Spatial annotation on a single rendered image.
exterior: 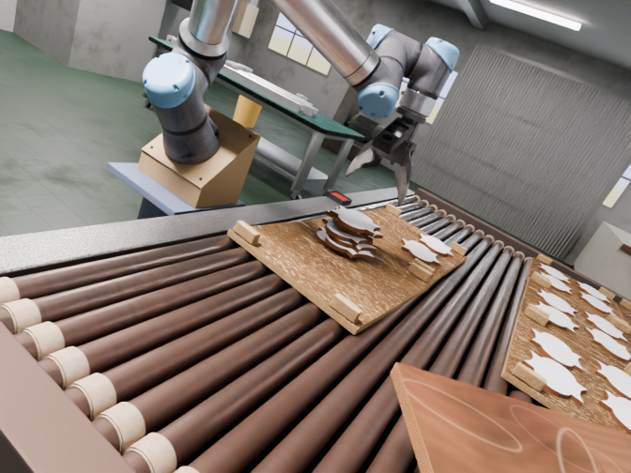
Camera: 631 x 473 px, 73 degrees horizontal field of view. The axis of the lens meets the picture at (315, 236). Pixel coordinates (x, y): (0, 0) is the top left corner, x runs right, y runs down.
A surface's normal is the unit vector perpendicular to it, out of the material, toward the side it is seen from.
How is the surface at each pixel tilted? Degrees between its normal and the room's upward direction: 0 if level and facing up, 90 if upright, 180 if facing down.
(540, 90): 90
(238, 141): 42
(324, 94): 90
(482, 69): 90
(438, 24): 90
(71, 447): 0
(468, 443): 0
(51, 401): 0
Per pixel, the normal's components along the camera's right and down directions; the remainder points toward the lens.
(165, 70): -0.06, -0.42
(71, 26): -0.49, 0.14
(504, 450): 0.39, -0.85
